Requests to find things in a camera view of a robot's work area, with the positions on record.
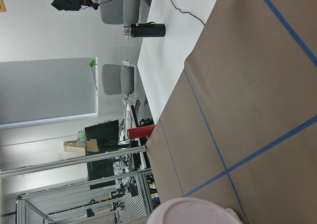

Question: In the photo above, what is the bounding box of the aluminium frame post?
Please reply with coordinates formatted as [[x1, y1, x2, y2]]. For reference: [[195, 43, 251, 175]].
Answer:
[[0, 145, 146, 179]]

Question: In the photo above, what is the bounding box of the black monitor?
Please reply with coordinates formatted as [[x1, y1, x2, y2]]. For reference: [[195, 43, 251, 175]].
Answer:
[[85, 120, 119, 155]]

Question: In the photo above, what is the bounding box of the pink plastic cup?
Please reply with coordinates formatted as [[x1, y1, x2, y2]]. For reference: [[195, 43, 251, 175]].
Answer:
[[147, 197, 242, 224]]

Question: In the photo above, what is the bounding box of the red bottle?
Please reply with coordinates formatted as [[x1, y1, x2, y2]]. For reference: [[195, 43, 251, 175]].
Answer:
[[127, 125, 155, 139]]

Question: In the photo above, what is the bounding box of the green plastic toy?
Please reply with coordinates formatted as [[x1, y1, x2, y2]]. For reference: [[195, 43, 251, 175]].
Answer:
[[89, 59, 97, 69]]

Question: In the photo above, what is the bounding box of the black bottle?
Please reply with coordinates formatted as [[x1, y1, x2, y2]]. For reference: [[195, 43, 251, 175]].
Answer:
[[123, 22, 166, 38]]

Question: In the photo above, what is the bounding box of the grey office chair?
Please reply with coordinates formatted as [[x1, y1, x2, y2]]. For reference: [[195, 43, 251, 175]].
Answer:
[[102, 60, 136, 96]]

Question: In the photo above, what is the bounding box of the black cable on desk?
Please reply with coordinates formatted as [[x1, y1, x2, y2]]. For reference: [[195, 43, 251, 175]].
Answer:
[[99, 0, 206, 26]]

